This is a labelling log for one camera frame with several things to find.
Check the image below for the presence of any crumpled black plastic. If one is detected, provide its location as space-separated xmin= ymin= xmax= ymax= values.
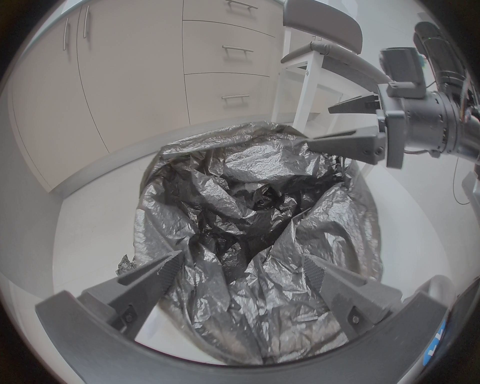
xmin=117 ymin=254 xmax=142 ymax=277

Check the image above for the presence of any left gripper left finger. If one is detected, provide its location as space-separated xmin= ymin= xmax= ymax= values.
xmin=77 ymin=250 xmax=185 ymax=340

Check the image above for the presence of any grey padded white chair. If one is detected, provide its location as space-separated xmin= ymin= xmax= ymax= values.
xmin=272 ymin=0 xmax=394 ymax=133

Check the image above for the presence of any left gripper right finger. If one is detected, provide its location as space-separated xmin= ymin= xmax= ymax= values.
xmin=302 ymin=254 xmax=404 ymax=340

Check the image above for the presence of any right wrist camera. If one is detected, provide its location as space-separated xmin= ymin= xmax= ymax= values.
xmin=379 ymin=47 xmax=427 ymax=99

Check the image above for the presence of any black plastic bag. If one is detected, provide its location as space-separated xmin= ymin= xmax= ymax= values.
xmin=133 ymin=121 xmax=384 ymax=366

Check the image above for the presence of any beige floor cabinet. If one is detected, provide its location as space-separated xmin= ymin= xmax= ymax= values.
xmin=7 ymin=0 xmax=327 ymax=194

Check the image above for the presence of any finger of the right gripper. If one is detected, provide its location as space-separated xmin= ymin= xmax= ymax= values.
xmin=327 ymin=93 xmax=380 ymax=115
xmin=304 ymin=125 xmax=388 ymax=166

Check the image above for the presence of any black cable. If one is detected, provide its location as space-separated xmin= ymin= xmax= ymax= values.
xmin=451 ymin=157 xmax=472 ymax=206

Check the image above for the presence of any white trash bin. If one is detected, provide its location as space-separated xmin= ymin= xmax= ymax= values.
xmin=134 ymin=122 xmax=385 ymax=367

